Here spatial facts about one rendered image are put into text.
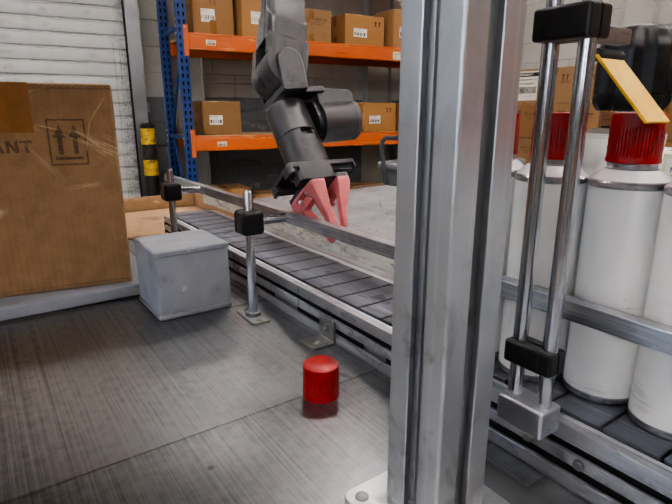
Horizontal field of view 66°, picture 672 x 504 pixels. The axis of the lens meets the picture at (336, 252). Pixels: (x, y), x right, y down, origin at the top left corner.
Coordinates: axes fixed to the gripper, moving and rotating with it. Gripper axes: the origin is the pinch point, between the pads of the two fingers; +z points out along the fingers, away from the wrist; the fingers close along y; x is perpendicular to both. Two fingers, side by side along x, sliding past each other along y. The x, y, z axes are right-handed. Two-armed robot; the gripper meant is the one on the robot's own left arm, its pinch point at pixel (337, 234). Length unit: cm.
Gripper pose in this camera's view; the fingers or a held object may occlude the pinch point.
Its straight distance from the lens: 65.1
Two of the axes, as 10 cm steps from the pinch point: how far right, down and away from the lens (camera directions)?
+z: 3.6, 8.8, -3.0
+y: 8.2, -1.6, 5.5
